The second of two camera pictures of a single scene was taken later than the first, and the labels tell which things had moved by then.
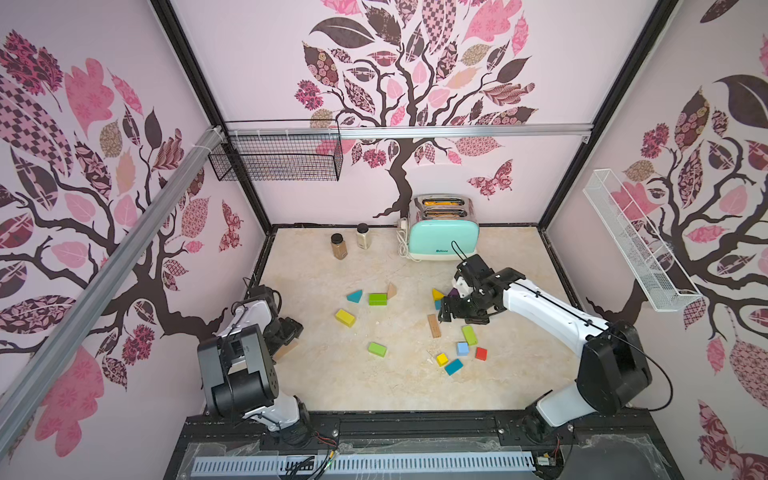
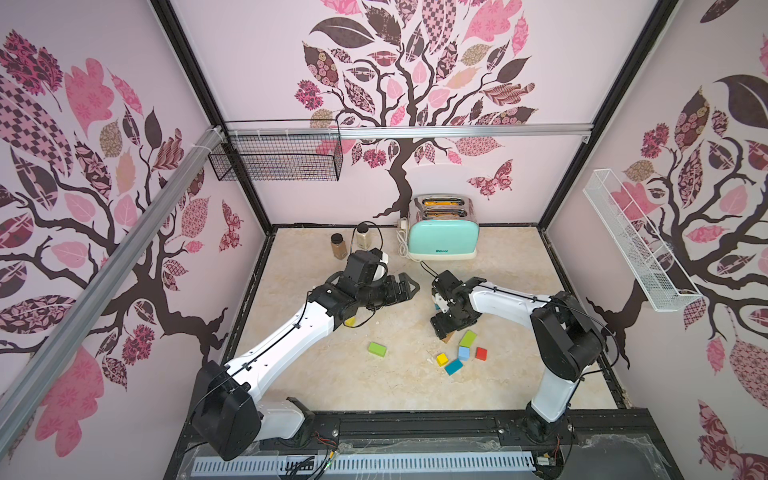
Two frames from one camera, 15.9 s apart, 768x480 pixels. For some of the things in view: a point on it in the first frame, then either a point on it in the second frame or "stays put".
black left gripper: [290, 329] -> [392, 297]
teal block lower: [453, 367] stays put
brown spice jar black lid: [339, 246] stays put
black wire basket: [278, 159] stays put
